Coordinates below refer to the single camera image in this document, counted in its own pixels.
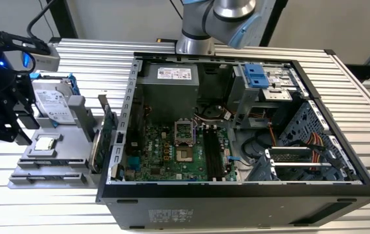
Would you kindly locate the black RAM slot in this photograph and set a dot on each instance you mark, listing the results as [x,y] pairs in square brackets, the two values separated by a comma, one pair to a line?
[212,158]
[216,158]
[208,158]

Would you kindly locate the hard disk in blue carrier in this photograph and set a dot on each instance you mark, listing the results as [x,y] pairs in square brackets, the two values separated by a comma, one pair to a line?
[56,102]

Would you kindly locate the silver CPU chip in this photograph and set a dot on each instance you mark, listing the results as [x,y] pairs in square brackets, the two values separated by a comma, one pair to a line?
[45,143]

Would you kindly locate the grey plastic parts rack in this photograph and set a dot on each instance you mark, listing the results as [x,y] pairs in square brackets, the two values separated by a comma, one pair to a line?
[72,143]

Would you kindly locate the black table corner cap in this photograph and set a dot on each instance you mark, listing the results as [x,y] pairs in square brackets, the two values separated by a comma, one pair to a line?
[56,40]
[331,52]

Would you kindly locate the green graphics card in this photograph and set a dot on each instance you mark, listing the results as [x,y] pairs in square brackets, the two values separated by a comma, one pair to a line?
[105,136]

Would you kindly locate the blue expansion slot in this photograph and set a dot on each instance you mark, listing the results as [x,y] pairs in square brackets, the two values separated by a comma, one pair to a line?
[134,162]

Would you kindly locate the green motherboard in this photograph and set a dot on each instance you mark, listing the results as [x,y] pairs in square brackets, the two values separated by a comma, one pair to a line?
[160,158]

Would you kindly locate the grey power supply unit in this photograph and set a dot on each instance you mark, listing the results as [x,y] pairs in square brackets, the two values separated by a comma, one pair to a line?
[169,97]

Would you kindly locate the CPU socket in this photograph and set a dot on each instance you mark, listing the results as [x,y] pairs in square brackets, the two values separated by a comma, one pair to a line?
[185,154]

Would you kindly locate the black cooling fan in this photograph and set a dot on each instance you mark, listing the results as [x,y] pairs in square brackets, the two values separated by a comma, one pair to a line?
[209,112]

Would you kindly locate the black open PC case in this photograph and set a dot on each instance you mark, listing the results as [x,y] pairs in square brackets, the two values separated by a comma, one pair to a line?
[205,209]

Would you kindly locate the blue plastic drive latch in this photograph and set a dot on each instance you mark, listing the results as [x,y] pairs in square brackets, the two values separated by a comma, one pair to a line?
[256,78]

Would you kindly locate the metal disk bay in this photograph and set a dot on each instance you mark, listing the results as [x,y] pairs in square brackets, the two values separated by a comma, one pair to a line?
[260,168]

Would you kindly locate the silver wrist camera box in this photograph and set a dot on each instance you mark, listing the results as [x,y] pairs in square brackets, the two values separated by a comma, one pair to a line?
[46,61]

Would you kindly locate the black vertical post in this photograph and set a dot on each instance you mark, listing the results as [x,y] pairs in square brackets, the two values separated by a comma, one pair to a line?
[279,22]
[66,22]

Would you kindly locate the black frame bracket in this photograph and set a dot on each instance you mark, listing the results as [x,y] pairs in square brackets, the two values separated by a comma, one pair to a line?
[364,72]

